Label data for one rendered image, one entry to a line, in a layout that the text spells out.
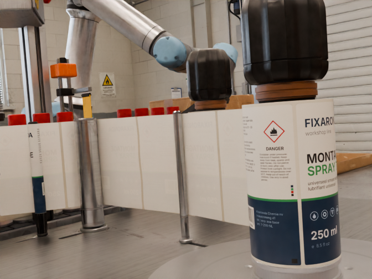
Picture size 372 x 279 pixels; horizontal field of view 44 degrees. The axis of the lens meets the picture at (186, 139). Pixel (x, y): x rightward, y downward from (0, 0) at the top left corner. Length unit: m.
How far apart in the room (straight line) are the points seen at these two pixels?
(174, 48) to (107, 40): 6.60
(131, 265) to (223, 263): 0.12
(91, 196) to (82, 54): 0.73
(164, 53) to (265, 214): 0.78
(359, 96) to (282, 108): 4.86
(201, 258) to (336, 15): 5.00
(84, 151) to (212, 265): 0.33
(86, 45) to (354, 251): 1.07
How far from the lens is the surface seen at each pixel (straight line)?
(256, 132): 0.43
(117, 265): 0.60
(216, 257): 0.56
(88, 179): 0.77
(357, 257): 0.55
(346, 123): 5.37
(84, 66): 1.44
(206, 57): 0.82
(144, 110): 1.08
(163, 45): 1.16
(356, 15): 5.35
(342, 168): 1.64
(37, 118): 0.95
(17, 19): 1.05
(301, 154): 0.42
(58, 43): 7.25
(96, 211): 0.78
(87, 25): 1.44
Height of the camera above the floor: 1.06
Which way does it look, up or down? 3 degrees down
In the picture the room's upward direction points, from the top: 4 degrees counter-clockwise
